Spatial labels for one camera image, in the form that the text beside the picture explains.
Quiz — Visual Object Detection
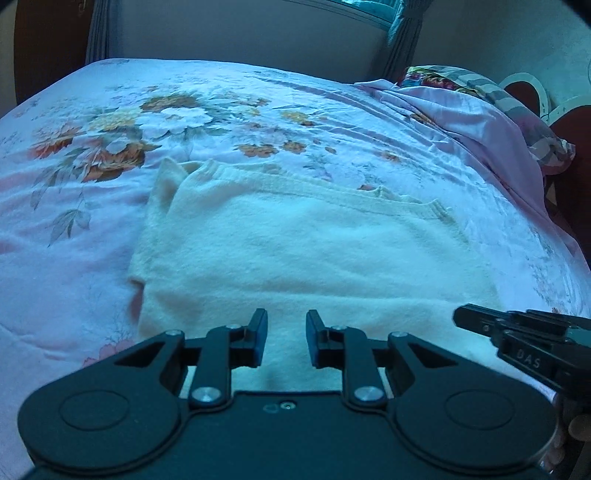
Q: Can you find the cream knitted sweater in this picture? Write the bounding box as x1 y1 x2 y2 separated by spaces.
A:
128 158 524 391

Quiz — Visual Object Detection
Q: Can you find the red white headboard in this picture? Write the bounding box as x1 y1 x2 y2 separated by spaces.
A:
501 73 590 228

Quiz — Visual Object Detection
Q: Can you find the floral patterned pillow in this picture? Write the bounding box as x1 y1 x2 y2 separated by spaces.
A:
397 65 576 175

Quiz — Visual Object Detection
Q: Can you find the pink folded blanket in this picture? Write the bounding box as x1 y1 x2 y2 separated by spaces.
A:
352 79 578 250

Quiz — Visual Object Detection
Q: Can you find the pink floral bed sheet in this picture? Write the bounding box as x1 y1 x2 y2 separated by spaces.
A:
1 59 590 479

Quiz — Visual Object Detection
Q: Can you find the grey curtain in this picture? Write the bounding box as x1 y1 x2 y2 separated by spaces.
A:
383 0 433 83

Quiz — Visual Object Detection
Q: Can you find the bright window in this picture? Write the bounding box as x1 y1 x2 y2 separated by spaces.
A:
339 0 402 23

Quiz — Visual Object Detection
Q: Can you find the dark wooden door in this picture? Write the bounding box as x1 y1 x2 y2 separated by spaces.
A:
14 0 94 104

